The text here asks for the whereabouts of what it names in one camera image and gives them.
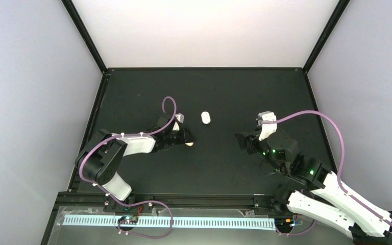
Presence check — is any white earbuds charging case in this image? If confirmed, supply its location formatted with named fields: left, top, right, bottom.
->
left=201, top=111, right=211, bottom=125

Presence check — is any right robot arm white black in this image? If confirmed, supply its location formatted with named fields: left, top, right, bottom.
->
left=235, top=131, right=392, bottom=244

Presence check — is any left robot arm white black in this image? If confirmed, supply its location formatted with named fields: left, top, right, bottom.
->
left=75, top=114, right=195, bottom=201

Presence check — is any right circuit board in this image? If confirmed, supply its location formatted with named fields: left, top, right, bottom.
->
left=275, top=218, right=303, bottom=227

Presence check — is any circuit board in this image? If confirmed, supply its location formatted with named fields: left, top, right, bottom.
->
left=118, top=216, right=139, bottom=225
left=275, top=218, right=303, bottom=227

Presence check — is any left circuit board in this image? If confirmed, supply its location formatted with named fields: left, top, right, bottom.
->
left=118, top=216, right=139, bottom=225

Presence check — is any clear plastic sheet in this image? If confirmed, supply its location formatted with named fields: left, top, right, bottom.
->
left=226, top=217, right=353, bottom=244

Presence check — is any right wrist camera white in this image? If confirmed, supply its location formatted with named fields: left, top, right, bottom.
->
left=257, top=111, right=277, bottom=141

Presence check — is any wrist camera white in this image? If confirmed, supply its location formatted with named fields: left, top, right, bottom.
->
left=172, top=113, right=184, bottom=131
left=257, top=111, right=277, bottom=141

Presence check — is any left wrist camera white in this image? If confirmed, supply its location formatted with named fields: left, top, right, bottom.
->
left=172, top=113, right=184, bottom=131

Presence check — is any light blue slotted cable duct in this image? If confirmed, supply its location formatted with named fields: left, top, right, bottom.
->
left=58, top=214, right=276, bottom=231

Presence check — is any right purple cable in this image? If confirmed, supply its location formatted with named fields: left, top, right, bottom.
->
left=262, top=110, right=392, bottom=245

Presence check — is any purple cable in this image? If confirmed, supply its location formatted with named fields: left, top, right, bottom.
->
left=262, top=110, right=392, bottom=245
left=78, top=96, right=178, bottom=208

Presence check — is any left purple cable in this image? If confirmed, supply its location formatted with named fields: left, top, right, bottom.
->
left=78, top=96, right=178, bottom=208

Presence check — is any black front aluminium rail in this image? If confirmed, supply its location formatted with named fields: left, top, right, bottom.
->
left=53, top=192, right=293, bottom=218

